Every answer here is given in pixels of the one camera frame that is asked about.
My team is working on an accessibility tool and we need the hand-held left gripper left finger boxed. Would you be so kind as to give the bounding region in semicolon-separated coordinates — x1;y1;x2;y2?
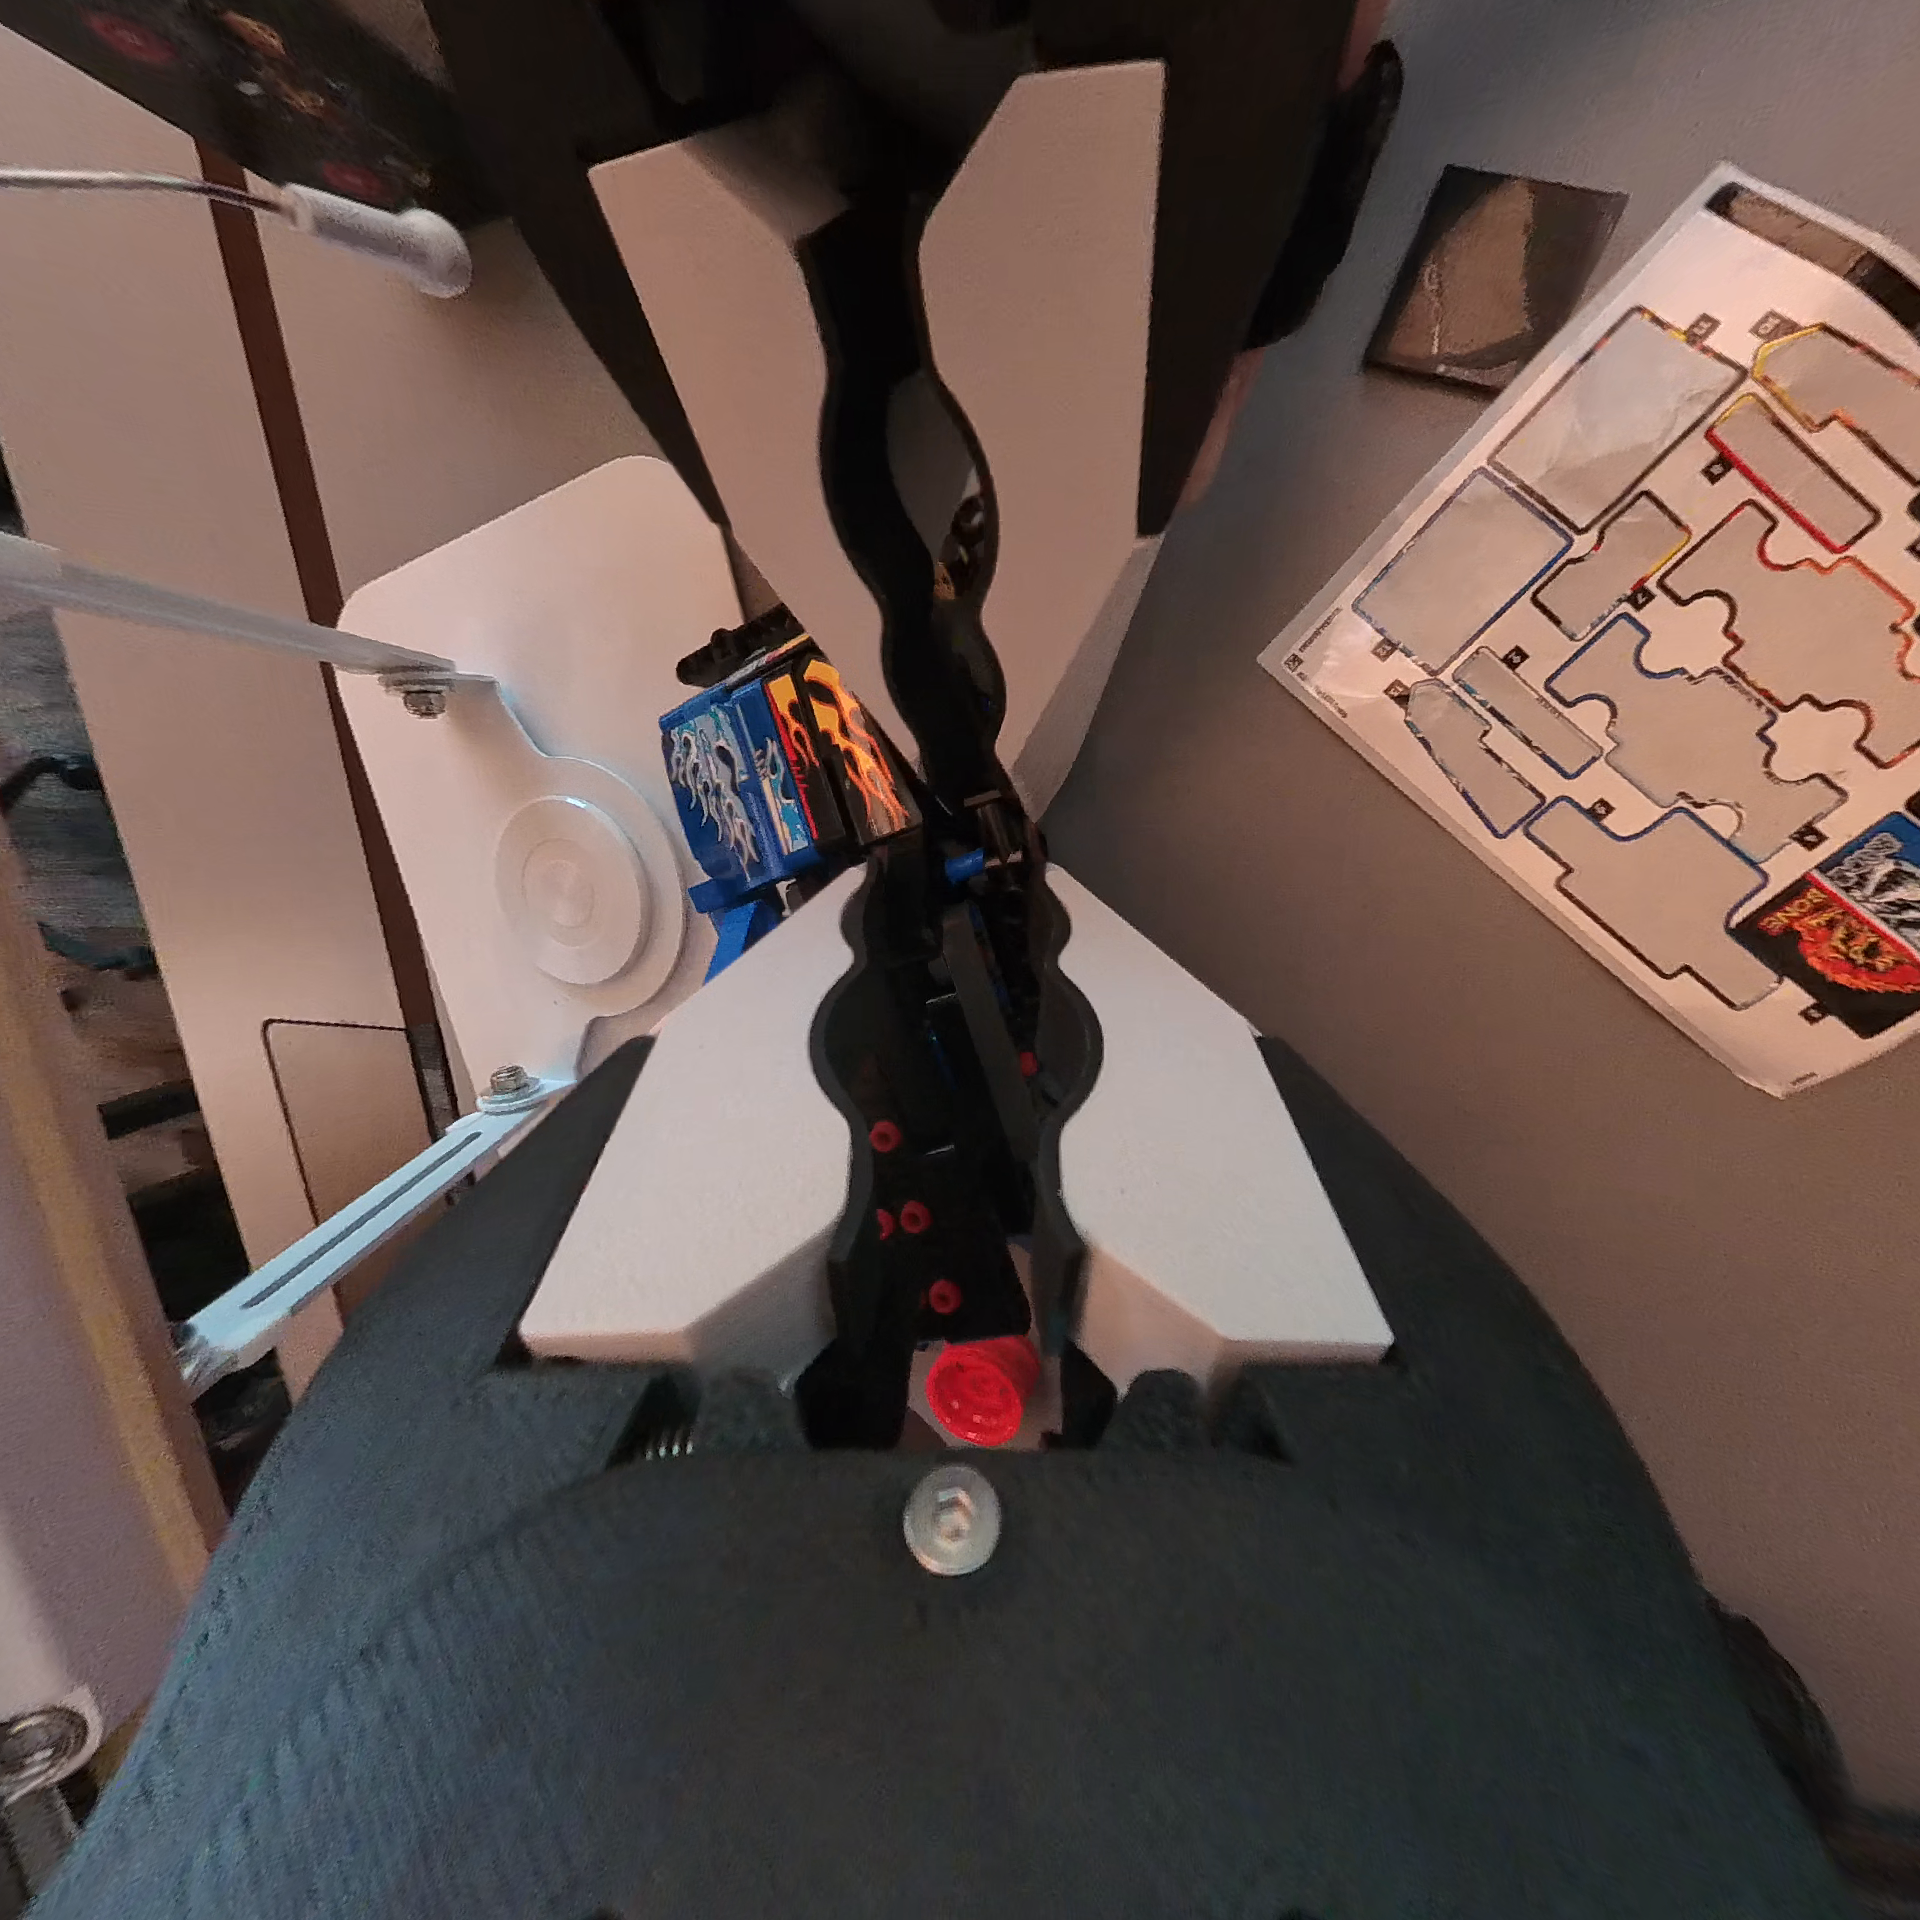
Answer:
516;871;886;1379

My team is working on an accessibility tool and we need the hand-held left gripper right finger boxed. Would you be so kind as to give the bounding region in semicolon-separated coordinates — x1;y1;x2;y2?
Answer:
1031;862;1397;1440

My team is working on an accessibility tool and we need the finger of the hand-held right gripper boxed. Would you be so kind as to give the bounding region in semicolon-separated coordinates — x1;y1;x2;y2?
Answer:
588;106;985;824
901;56;1172;819

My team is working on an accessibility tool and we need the blue black toy brick truck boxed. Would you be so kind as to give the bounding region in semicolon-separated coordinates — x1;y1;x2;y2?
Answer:
655;608;1120;1448

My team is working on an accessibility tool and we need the red wheel rim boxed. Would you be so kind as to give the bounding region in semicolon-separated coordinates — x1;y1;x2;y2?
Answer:
925;1335;1044;1445

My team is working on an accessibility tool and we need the brick set box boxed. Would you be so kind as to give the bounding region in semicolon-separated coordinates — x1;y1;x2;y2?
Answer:
29;0;482;227

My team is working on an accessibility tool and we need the white book stand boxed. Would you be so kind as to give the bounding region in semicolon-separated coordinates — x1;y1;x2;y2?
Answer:
0;158;752;1920

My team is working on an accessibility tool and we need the black square tile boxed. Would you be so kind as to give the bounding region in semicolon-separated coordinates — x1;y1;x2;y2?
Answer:
1365;164;1629;396

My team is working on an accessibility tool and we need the sticker sheet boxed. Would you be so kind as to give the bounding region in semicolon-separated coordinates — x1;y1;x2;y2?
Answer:
1260;163;1920;1099

